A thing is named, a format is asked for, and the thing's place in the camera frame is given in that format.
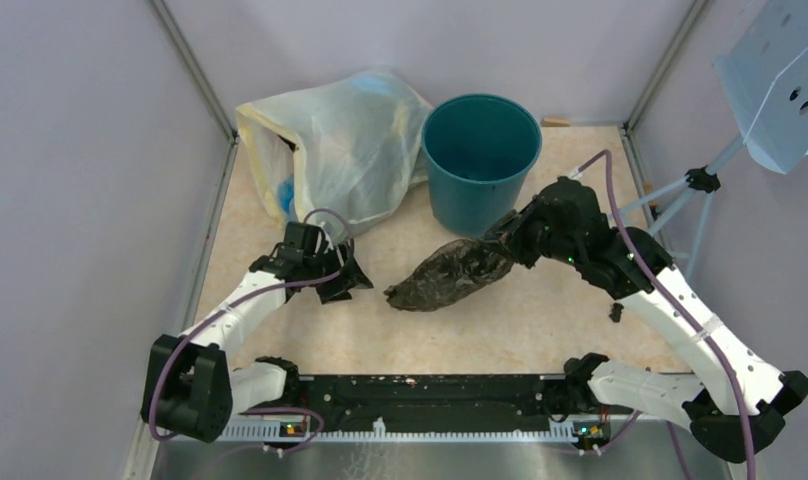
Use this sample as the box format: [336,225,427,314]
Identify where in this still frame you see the teal plastic trash bin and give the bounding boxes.
[421,93,542,238]

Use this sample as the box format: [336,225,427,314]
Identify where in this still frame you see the perforated light blue metal panel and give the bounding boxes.
[713,0,808,174]

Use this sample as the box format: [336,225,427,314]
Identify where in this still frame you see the small black plastic part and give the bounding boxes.
[608,302,624,323]

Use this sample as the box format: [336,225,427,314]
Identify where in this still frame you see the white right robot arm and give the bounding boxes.
[484,177,808,464]

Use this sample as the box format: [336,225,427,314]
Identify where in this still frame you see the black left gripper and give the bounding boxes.
[303,240,372,304]

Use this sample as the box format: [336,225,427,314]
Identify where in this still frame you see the white translucent trash bag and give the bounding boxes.
[236,67,432,240]

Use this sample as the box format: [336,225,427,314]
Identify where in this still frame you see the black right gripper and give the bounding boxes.
[479,195,581,269]

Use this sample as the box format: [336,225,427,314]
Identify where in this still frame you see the black plastic trash bag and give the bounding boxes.
[384,239,515,312]

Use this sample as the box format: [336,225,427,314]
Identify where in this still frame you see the aluminium frame rails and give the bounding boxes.
[615,125,743,425]

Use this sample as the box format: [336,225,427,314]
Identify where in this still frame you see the white slotted cable duct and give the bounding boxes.
[218,419,609,444]

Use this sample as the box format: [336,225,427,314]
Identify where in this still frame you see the small wooden block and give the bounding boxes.
[540,117,572,128]

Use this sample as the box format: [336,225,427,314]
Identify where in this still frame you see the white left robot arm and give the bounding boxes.
[140,222,373,443]

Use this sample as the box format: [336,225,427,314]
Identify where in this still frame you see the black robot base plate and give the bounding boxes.
[270,374,631,443]

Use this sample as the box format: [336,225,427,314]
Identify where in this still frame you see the light blue tripod stand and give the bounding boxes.
[619,135,744,280]

